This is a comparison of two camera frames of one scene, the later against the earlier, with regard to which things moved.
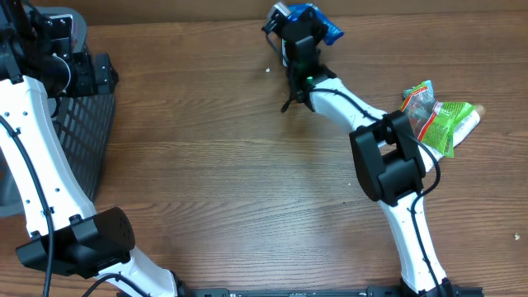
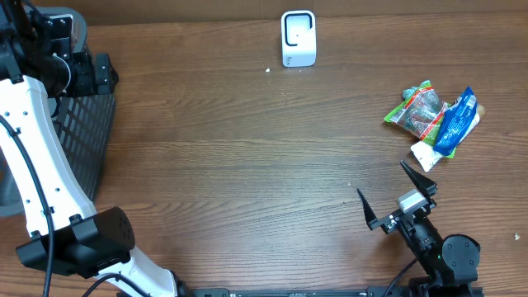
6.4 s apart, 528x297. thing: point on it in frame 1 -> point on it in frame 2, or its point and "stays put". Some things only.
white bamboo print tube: x=460 y=133 -> x=425 y=152
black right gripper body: x=313 y=27 -> x=386 y=223
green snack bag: x=432 y=120 stays put
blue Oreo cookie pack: x=332 y=31 -> x=454 y=122
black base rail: x=297 y=292 stays put
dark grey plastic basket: x=85 y=121 stays put
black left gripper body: x=77 y=77 stays put
